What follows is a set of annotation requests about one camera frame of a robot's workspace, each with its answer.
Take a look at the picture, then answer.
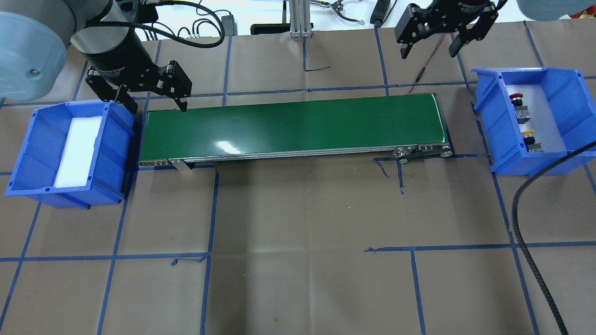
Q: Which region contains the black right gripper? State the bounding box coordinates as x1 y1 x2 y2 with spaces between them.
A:
394 0 499 60

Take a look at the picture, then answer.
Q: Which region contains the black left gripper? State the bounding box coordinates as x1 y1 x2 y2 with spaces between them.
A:
85 35 192 115

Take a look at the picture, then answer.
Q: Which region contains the red push button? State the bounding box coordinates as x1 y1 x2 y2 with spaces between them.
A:
509 93 531 125

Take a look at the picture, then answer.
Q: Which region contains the yellow push button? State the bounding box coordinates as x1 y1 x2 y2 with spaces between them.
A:
521 130 544 153

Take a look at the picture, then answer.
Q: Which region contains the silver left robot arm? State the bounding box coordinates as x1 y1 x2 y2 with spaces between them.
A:
0 0 192 113

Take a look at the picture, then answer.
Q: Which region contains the green conveyor belt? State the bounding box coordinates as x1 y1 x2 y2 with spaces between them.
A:
138 94 455 169

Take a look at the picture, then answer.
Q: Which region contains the blue left plastic bin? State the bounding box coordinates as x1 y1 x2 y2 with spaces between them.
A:
6 100 135 209

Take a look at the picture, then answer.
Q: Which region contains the blue plastic bin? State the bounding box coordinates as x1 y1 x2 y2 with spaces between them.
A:
472 67 596 176
6 100 135 209

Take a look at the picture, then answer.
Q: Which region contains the white foam pad left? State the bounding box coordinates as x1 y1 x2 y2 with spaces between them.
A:
53 116 102 188

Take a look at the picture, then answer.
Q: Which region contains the white foam pad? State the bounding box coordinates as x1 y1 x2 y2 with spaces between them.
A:
506 84 566 152
53 116 102 188

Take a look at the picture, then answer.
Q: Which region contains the blue right plastic bin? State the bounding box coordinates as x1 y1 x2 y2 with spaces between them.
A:
472 67 596 176

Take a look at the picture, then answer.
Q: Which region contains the white foam pad right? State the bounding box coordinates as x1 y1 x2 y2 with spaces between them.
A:
506 84 566 152

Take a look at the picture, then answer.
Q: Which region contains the red black wire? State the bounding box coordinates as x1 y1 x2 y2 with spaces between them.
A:
407 33 445 96

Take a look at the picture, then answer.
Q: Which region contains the aluminium frame post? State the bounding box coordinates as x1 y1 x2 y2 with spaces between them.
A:
287 0 312 38

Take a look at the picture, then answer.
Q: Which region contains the black braided cable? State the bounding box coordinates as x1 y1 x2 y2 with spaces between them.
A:
511 140 596 335

